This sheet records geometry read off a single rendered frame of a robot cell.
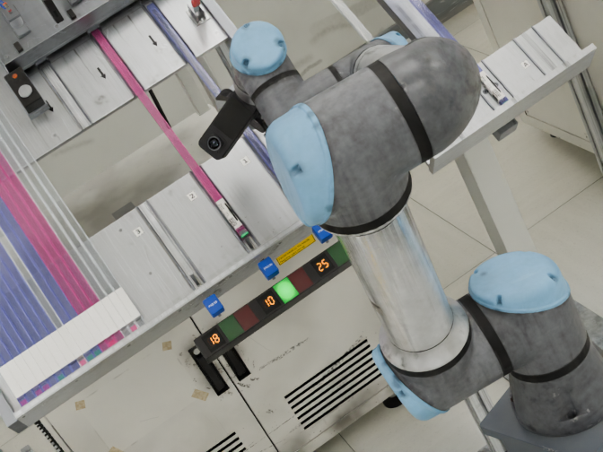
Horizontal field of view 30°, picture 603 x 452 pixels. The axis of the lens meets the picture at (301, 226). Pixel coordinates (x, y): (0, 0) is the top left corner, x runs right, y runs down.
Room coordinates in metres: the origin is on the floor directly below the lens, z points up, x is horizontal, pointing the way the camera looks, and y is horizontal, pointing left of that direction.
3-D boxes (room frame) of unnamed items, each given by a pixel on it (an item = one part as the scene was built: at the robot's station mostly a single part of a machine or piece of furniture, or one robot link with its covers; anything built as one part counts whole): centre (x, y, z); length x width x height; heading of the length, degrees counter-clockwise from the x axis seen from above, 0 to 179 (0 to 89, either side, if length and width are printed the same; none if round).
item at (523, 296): (1.17, -0.20, 0.72); 0.13 x 0.12 x 0.14; 92
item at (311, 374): (2.24, 0.34, 0.31); 0.70 x 0.65 x 0.62; 100
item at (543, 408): (1.17, -0.21, 0.60); 0.15 x 0.15 x 0.10
